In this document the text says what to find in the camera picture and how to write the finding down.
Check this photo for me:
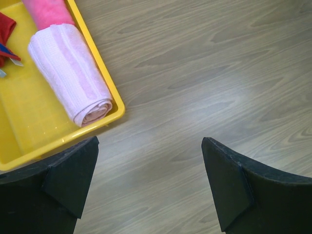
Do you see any yellow plastic tray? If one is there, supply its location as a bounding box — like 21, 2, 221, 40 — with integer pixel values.
0, 0, 125, 171

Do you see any hot pink rolled towel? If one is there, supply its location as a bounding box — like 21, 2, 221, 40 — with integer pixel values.
22, 0, 75, 30

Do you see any light pink rolled towel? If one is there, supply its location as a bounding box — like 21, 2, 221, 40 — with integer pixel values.
28, 24, 113, 127

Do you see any red blue patterned cloth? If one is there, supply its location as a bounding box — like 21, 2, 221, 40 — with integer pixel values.
0, 13, 23, 78

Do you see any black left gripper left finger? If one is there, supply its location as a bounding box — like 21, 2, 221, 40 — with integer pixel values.
0, 136, 99, 234

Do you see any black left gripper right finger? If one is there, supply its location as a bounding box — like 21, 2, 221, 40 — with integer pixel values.
201, 137, 312, 234

